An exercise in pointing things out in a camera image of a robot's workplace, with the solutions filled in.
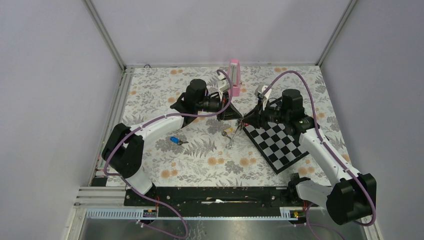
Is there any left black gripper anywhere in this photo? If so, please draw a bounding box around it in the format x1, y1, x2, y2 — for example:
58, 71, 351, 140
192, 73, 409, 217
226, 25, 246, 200
195, 91, 242, 122

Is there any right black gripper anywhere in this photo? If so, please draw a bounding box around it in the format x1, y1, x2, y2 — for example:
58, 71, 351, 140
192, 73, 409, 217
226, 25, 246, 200
242, 98, 290, 130

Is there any yellow tagged key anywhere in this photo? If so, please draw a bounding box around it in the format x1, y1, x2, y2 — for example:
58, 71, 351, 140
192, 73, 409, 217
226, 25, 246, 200
221, 127, 234, 140

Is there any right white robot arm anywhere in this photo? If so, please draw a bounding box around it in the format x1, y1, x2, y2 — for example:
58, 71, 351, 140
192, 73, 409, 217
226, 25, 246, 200
242, 89, 377, 226

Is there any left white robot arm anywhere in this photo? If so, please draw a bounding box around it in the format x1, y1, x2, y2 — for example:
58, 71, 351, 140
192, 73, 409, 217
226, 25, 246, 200
101, 79, 242, 206

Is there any pink metronome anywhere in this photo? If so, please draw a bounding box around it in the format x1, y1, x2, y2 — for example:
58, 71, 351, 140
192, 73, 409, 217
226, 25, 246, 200
227, 59, 241, 97

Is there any black white chessboard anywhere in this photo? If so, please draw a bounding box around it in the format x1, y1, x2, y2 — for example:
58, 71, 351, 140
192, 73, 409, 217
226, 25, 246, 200
243, 122, 309, 175

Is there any floral patterned table mat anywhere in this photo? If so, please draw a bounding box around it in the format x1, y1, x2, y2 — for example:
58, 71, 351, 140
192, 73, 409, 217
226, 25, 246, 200
121, 66, 350, 187

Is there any blue tagged key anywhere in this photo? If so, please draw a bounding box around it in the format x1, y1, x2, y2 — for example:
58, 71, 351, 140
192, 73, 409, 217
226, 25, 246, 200
170, 136, 189, 146

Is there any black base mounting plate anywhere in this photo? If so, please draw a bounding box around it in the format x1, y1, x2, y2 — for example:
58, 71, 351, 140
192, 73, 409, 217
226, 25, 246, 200
123, 186, 309, 221

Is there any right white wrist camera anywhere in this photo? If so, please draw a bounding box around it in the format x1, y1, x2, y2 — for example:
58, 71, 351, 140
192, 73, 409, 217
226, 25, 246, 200
255, 84, 271, 111

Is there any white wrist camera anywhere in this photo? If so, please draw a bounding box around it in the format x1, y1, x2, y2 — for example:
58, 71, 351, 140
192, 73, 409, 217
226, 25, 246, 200
215, 75, 231, 100
255, 84, 271, 111

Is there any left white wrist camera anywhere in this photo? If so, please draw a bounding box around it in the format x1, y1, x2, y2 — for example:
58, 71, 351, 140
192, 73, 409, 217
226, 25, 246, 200
215, 75, 231, 100

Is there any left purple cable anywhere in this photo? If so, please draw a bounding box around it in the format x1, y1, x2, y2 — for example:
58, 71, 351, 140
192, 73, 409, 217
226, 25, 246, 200
102, 68, 234, 239

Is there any purple cable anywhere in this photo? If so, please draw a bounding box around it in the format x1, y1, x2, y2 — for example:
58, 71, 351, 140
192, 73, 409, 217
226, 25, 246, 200
102, 68, 234, 239
261, 70, 378, 240

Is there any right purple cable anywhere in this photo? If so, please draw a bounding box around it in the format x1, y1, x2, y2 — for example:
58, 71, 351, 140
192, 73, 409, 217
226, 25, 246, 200
261, 70, 378, 240

